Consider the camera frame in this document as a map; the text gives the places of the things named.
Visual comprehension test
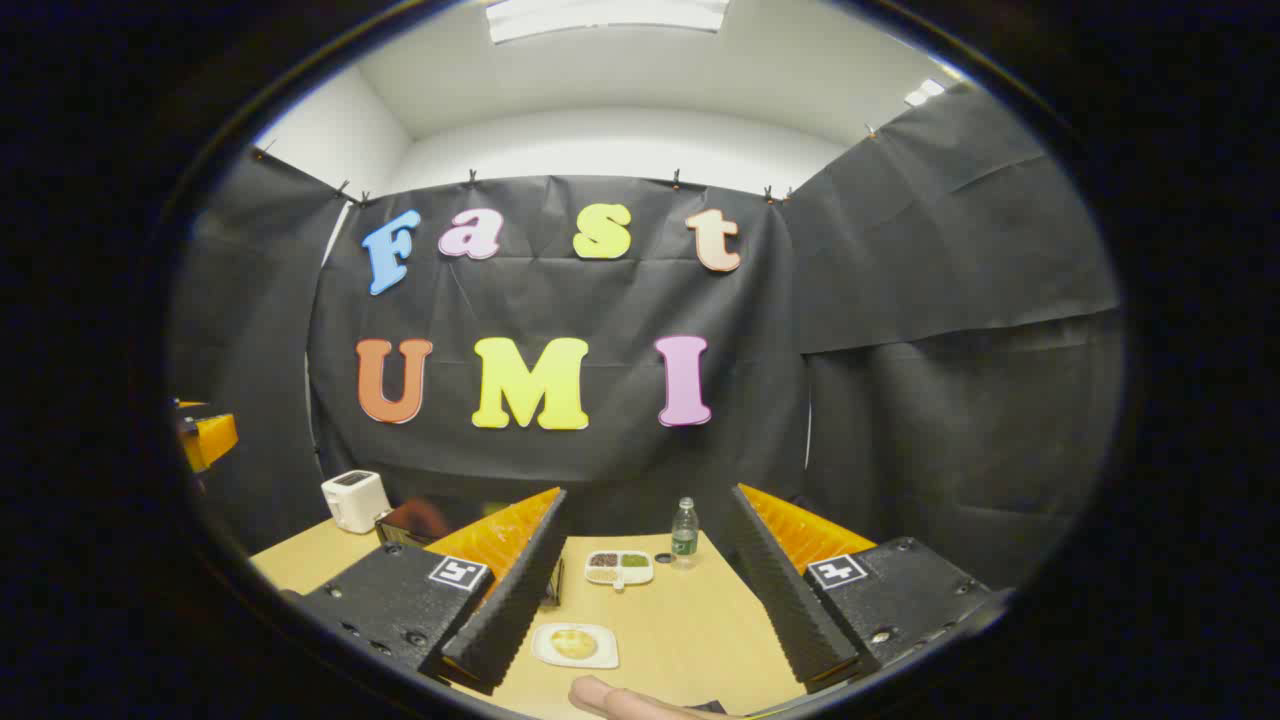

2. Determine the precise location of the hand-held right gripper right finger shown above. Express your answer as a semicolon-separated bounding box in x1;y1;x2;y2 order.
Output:
727;484;1011;694

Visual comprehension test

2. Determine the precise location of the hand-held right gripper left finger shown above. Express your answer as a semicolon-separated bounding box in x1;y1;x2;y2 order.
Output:
285;487;572;698

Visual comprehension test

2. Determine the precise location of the black electric oven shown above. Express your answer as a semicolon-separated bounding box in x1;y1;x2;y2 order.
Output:
375;497;564;609

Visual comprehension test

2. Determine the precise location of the white divided spice dish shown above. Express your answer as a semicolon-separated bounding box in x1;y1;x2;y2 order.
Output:
585;550;655;592

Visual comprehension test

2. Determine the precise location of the white plate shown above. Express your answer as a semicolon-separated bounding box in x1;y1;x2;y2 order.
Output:
531;622;620;670

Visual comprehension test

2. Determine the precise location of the clear plastic water bottle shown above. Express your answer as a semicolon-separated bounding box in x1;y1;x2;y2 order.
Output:
671;497;700;569

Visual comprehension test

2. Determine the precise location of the white toaster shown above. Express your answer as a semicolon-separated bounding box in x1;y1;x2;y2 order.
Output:
321;470;392;535

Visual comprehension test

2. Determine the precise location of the black backdrop cloth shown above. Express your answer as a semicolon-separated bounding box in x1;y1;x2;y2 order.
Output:
168;85;1126;593

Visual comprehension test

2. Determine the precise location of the large ceiling light panel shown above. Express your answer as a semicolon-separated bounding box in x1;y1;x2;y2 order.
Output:
487;0;731;44

